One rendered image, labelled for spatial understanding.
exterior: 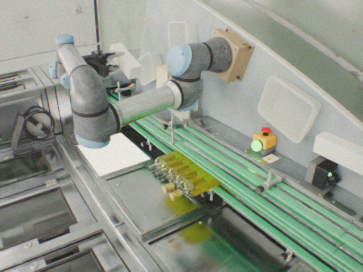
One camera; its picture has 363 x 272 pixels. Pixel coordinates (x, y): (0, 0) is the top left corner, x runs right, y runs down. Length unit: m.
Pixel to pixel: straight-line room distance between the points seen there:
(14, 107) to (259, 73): 1.51
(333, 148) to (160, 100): 0.62
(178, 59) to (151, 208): 0.66
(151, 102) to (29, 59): 3.85
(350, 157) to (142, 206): 0.88
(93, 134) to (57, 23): 3.95
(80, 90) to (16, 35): 3.87
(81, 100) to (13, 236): 0.79
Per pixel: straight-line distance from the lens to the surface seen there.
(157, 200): 1.38
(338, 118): 1.05
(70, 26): 4.84
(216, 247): 1.22
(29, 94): 2.01
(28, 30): 4.72
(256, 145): 1.17
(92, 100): 0.87
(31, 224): 1.47
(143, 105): 1.02
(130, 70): 1.36
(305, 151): 1.16
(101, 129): 0.92
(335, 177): 1.06
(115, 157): 1.72
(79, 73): 0.91
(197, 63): 1.10
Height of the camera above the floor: 1.66
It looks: 30 degrees down
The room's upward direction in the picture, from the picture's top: 108 degrees counter-clockwise
